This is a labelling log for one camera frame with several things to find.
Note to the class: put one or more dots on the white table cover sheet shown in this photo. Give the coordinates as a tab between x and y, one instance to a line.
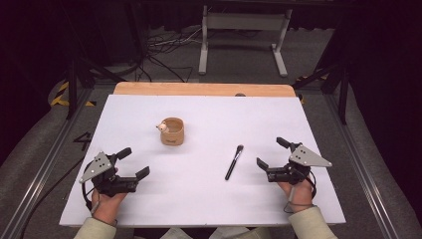
205	159

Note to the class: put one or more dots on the person's left hand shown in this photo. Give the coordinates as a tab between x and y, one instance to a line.
106	205

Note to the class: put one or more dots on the black makeup brush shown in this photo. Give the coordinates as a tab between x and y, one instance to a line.
234	162

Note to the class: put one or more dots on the black tripod stand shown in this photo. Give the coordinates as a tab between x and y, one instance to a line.
83	59

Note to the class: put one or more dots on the wooden table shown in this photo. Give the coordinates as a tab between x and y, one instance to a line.
199	89

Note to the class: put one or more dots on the yellow black hazard tape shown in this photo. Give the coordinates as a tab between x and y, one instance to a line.
64	96

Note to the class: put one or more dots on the grey metal stand frame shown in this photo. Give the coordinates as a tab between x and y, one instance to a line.
244	36

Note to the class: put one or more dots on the person's right hand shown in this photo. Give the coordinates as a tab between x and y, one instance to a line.
298	195

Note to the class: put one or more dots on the aluminium floor rail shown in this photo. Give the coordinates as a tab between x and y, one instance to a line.
43	166
361	169

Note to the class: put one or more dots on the black metal stand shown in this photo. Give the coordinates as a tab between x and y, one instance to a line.
331	69

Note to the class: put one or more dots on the tan round holder cup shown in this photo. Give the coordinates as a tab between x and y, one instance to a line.
172	131

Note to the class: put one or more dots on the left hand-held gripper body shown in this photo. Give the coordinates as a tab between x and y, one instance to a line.
105	176

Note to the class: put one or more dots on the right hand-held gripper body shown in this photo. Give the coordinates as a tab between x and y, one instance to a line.
298	165

